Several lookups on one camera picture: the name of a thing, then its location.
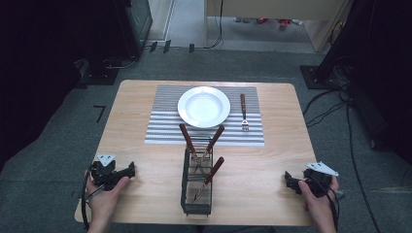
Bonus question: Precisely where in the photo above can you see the dark stand base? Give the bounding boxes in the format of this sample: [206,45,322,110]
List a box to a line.
[76,57,120,89]

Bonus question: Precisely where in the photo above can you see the person's left hand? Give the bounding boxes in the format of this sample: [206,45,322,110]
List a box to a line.
[85,168,131,224]

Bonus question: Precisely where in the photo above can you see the grey striped placemat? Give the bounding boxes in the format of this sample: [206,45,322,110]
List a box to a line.
[144,84,265,148]

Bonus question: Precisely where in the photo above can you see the black stand base plate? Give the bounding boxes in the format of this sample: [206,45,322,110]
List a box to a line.
[299,64,338,90]

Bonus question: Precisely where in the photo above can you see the fork with brown handle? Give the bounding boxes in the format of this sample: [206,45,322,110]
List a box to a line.
[239,93,251,133]

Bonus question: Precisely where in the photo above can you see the black wire cutlery basket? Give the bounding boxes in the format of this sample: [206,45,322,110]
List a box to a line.
[180,137,215,217]

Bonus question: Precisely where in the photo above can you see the light wooden desk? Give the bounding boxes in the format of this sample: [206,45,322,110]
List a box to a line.
[203,0,355,53]

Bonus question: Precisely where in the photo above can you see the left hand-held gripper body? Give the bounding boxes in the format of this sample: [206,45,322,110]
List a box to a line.
[89,152,130,192]

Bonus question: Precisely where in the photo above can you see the white deep plate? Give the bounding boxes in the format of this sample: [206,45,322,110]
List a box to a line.
[177,85,232,129]

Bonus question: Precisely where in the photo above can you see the dark cabinet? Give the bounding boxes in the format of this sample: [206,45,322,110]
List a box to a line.
[120,0,154,58]

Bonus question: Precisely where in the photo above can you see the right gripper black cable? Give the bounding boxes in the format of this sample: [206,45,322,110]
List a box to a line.
[316,180,342,233]

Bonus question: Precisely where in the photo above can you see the red items on floor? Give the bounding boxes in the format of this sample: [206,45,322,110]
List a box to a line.
[256,17,293,31]

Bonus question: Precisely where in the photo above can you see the black hanging cable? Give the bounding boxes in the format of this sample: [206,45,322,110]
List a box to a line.
[204,0,225,50]

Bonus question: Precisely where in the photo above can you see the black floor cables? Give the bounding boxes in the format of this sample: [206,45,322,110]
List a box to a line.
[302,54,387,233]

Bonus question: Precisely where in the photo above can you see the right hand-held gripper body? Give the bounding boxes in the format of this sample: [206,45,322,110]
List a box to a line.
[299,161,340,199]

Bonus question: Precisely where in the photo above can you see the person's right hand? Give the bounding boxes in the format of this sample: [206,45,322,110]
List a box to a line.
[297,176,340,224]

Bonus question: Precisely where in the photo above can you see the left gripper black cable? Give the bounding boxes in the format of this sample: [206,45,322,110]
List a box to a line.
[80,163,105,231]

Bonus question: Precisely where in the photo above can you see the brown-handled utensil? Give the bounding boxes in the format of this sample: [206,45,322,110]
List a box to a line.
[197,156,225,195]
[179,122,199,160]
[201,124,225,163]

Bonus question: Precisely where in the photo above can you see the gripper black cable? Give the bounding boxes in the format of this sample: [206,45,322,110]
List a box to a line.
[316,180,342,233]
[80,163,105,231]

